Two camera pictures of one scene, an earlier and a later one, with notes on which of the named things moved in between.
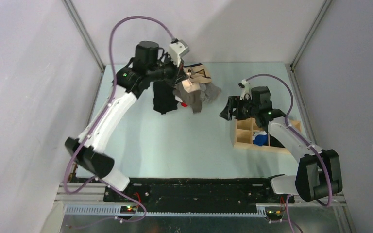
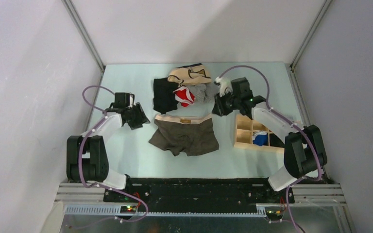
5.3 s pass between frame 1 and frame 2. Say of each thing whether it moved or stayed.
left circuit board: stayed
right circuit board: stayed
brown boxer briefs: moved
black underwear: stayed
